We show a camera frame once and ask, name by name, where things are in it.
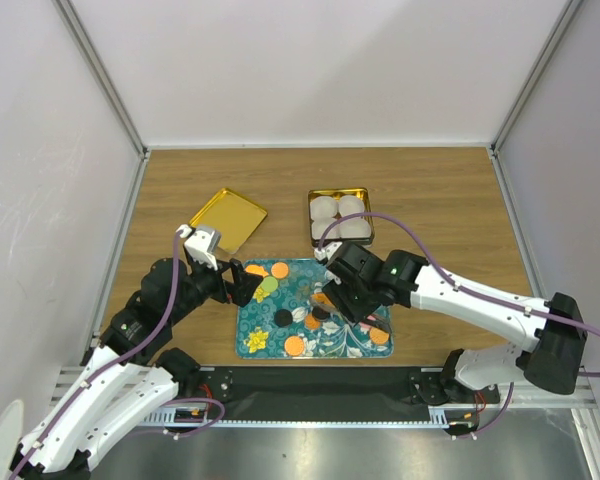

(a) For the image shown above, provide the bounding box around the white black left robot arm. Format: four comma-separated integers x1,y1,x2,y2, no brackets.
9,256,263,479

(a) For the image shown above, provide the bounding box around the teal floral serving tray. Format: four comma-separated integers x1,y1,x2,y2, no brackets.
235,259,394,360

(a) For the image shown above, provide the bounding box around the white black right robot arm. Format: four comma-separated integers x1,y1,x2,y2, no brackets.
314,242,587,402

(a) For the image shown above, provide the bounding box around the orange swirl round cookie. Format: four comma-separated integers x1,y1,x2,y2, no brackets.
304,313,321,331

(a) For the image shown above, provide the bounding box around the white paper cupcake liner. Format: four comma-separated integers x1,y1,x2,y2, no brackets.
338,195,366,217
311,218,340,242
309,196,339,221
339,217,372,240

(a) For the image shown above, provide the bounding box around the square cookie tin box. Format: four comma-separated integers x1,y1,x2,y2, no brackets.
307,187,375,247

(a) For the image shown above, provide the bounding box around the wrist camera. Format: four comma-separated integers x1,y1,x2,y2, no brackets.
184,225,221,271
314,241,342,264

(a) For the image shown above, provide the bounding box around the green round cookie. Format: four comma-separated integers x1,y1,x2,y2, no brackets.
260,276,279,293

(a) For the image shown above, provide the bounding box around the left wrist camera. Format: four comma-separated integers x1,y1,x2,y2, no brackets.
184,225,221,271

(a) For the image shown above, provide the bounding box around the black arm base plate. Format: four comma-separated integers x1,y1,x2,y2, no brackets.
177,366,500,423

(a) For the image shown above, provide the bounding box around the snowman cookie tin lid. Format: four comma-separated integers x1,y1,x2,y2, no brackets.
189,188,268,254

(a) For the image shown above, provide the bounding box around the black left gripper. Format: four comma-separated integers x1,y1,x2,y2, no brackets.
167,253,263,324

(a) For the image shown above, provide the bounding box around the tan dotted round biscuit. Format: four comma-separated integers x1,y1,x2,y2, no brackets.
369,328,390,346

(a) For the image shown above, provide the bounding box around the black round sandwich cookie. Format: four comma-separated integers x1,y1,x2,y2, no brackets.
274,309,293,328
312,307,330,322

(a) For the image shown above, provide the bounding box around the aluminium frame rail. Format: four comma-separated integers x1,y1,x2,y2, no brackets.
49,364,597,409

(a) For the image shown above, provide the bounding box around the white cable duct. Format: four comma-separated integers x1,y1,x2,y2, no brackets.
136,406,459,430

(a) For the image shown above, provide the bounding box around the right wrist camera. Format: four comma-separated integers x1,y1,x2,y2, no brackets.
314,241,342,264

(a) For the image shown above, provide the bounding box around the orange fish shaped cookie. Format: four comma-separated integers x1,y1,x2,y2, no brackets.
310,292,334,308
245,264,269,277

